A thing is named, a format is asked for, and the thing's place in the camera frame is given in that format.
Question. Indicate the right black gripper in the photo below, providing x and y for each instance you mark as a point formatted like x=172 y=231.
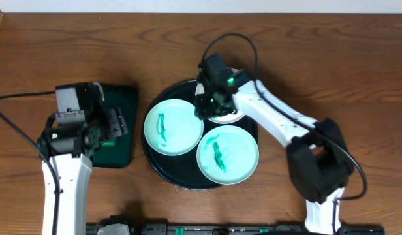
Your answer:
x=205 y=111

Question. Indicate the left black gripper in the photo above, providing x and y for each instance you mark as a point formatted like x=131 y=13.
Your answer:
x=113 y=122

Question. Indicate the green sponge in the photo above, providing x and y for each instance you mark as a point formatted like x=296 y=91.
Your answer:
x=109 y=143

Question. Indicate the stained white plate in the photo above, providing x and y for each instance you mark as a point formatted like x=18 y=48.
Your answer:
x=227 y=118
x=171 y=127
x=227 y=155

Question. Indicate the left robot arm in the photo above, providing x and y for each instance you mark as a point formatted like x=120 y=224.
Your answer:
x=74 y=141

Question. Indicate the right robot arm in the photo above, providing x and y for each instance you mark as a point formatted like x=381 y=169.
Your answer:
x=319 y=163

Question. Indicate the dark green rectangular tray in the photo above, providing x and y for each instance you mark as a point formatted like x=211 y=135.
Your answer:
x=122 y=107

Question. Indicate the round black tray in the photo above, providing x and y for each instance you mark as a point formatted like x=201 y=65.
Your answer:
x=182 y=170

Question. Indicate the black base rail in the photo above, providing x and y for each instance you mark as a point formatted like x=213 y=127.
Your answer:
x=163 y=229

